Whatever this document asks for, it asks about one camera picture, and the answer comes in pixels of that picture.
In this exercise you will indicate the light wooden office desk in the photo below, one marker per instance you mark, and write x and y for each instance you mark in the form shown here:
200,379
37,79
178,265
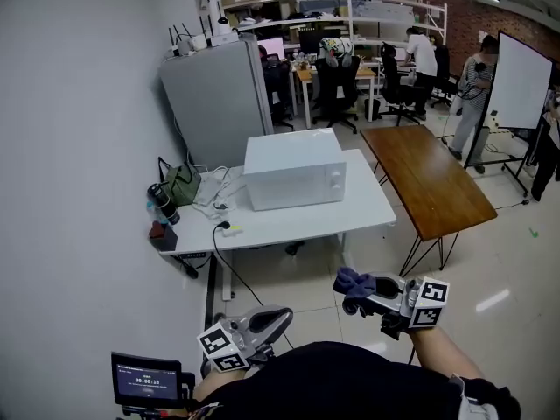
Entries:
306,77

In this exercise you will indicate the white storage shelf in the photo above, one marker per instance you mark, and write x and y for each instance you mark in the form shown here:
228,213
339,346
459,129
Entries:
350,11

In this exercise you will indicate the white microwave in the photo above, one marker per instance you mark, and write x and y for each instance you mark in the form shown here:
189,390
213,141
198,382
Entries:
289,164

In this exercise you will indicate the small waste bin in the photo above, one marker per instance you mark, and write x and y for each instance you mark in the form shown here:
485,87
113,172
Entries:
373,109

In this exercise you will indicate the brown wooden table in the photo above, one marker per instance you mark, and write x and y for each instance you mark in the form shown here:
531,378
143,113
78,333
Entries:
431,182

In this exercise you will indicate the white rolling whiteboard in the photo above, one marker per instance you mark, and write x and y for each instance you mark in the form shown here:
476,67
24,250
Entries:
518,86

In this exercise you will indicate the white network box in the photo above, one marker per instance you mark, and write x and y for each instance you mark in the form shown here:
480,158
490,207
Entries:
223,38

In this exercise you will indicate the white power adapter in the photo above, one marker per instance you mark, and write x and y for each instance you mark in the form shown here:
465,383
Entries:
233,231

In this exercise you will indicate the person's black shirt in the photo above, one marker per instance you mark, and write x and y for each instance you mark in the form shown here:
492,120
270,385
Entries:
332,383

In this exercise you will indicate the person's left forearm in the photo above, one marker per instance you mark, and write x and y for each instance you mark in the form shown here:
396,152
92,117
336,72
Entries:
210,385

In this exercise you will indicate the small black display screen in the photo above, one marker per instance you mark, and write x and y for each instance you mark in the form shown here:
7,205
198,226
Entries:
146,381

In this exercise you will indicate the black office chair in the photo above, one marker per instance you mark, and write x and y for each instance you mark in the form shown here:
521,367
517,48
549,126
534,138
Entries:
396,86
275,90
337,86

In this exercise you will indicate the green bag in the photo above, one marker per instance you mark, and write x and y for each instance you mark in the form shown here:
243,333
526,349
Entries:
181,186

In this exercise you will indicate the grey metal cabinet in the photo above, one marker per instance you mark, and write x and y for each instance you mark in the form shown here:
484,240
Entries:
214,99

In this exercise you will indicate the black water bottle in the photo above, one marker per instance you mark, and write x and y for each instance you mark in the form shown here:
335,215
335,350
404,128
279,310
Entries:
165,204

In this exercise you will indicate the black power strip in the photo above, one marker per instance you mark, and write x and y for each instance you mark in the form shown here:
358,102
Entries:
189,264

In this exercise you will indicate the patterned jacket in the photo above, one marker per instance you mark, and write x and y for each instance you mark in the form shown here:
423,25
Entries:
336,50

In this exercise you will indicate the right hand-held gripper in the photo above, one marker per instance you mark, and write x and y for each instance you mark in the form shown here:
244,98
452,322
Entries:
389,302

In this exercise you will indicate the dark computer monitor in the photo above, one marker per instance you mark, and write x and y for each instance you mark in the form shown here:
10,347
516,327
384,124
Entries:
319,41

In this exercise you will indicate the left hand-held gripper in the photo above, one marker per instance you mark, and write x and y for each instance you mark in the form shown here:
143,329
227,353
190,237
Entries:
245,335

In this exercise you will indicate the person's right forearm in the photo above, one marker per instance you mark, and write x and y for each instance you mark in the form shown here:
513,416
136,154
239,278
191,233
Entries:
442,354

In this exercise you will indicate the white desk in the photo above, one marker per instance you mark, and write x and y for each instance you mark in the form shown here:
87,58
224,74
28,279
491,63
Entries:
315,223

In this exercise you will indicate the white router with antennas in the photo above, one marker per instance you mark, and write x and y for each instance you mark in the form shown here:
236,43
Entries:
190,44

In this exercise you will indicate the dark purple cloth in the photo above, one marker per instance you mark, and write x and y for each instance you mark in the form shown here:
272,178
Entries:
355,283

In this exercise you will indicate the lit computer monitor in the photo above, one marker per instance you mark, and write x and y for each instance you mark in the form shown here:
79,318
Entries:
272,47

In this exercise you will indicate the red and black box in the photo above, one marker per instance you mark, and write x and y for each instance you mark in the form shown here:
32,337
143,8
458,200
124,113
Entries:
163,236

